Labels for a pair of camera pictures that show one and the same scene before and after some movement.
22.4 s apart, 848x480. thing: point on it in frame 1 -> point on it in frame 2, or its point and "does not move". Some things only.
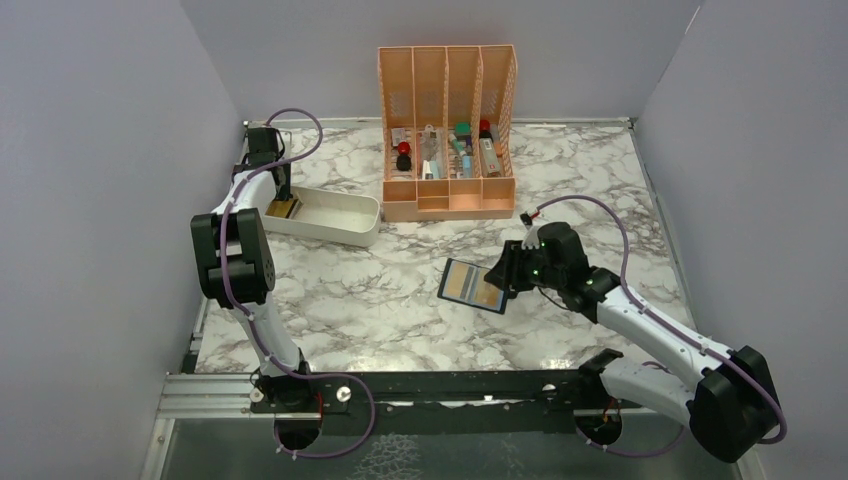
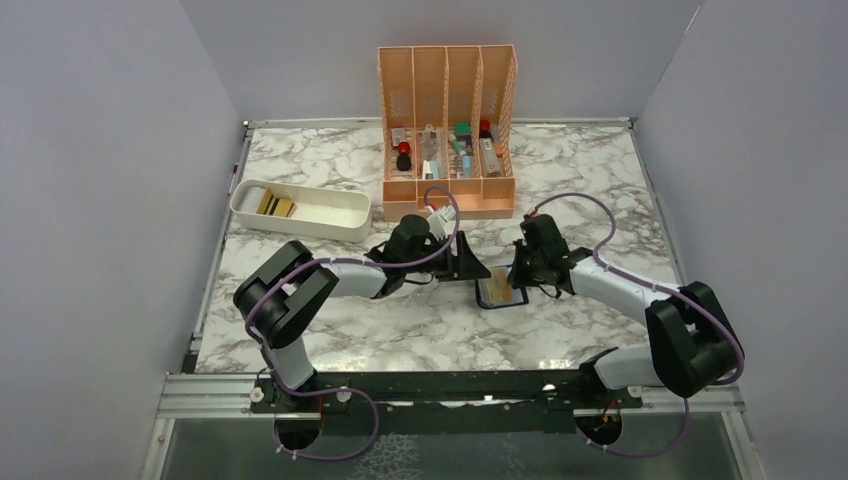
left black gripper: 284,191 -> 462,266
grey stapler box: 489,155 does not move
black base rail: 441,402 does not move
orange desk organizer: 445,111 does not move
